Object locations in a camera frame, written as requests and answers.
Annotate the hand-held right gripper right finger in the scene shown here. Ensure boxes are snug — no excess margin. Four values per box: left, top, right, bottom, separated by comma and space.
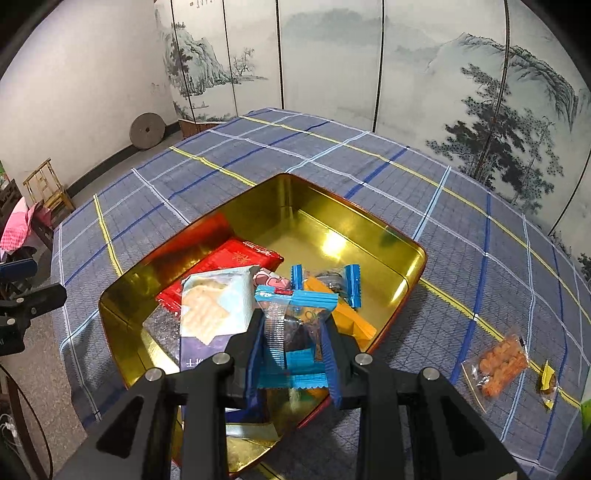
322, 318, 529, 480

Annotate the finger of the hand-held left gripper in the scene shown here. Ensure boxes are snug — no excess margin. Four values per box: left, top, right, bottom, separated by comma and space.
0, 258, 38, 284
0, 282, 68, 319

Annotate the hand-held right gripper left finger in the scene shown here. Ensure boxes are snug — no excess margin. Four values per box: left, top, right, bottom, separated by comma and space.
55, 318, 267, 480

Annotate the orange snack packet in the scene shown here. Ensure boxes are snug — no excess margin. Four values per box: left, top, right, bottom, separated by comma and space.
305, 276, 377, 343

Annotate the blue snack packet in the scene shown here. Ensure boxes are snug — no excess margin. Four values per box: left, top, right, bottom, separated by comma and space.
255, 285, 340, 391

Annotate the blue cracker packet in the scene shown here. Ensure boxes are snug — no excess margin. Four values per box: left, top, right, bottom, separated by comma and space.
178, 265, 264, 370

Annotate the small clear blue-ended candy packet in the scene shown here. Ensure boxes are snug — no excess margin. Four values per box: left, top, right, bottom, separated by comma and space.
290, 264, 363, 308

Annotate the pink patterned snack packet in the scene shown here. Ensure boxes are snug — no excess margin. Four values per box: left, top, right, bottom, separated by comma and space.
254, 270, 293, 295

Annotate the red snack packet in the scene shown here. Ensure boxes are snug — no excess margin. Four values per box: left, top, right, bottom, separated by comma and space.
156, 237, 283, 310

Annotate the red and gold tin box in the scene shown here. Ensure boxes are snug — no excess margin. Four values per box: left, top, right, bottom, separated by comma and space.
98, 173, 428, 478

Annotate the pink cloth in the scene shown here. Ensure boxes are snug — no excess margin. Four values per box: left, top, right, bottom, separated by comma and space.
0, 196, 51, 252

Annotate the bamboo chair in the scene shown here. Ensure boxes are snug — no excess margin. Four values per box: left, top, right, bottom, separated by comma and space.
23, 158, 76, 217

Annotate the clear bag of coated peanuts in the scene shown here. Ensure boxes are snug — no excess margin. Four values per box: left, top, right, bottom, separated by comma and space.
462, 336, 529, 411

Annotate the blue plaid tablecloth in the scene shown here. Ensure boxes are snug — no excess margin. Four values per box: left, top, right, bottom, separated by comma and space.
51, 107, 591, 480

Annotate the round stone disc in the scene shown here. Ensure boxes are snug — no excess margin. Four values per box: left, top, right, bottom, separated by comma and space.
129, 113, 165, 149

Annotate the yellow wrapped candy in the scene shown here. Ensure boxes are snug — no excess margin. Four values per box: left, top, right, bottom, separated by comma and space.
538, 361, 560, 411

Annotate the painted landscape folding screen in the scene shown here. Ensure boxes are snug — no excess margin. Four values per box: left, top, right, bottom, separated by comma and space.
154, 0, 591, 259

